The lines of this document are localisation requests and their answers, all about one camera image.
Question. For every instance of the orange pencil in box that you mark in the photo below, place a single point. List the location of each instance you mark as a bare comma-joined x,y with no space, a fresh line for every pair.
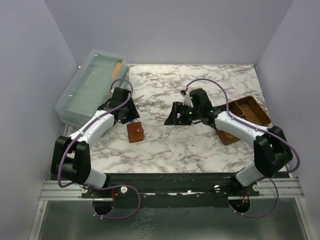
118,65

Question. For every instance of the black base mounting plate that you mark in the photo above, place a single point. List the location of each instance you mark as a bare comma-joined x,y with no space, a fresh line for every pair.
176,190

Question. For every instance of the brown woven wicker tray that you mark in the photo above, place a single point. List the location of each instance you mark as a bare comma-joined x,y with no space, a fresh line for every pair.
248,109

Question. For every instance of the aluminium rail frame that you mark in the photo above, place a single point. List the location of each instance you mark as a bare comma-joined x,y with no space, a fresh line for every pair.
74,213

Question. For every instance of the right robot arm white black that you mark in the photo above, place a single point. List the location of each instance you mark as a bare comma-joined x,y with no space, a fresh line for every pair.
270,149

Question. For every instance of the clear plastic storage box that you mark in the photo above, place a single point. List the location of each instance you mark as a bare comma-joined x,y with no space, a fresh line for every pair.
90,88

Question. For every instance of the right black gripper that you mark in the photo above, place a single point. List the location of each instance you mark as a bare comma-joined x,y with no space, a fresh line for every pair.
178,107

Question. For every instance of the brown leather card holder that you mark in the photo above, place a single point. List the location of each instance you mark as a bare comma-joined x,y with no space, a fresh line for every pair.
135,132

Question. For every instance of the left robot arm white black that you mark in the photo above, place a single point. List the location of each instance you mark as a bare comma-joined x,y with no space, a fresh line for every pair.
71,155

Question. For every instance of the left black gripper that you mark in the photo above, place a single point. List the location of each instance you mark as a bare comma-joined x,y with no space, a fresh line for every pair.
133,114

